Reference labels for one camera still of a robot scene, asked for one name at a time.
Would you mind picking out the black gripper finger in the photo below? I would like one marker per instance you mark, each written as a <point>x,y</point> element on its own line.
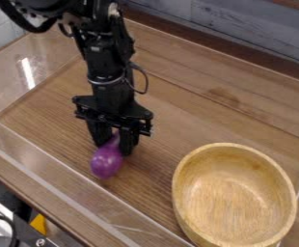
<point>101,131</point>
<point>129,139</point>

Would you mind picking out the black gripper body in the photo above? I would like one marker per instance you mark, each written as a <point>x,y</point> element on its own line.
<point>113,105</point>

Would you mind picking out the purple toy eggplant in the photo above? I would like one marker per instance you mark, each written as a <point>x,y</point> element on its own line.
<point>107,160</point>

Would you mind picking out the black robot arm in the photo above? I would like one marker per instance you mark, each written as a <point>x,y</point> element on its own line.
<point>94,23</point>

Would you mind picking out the brown wooden bowl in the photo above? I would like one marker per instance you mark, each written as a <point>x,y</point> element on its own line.
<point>234,198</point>

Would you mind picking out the yellow black device base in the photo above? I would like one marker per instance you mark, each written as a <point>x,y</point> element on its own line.
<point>30,237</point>

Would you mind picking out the clear acrylic barrier wall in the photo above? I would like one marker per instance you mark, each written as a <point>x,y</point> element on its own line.
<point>211,96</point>

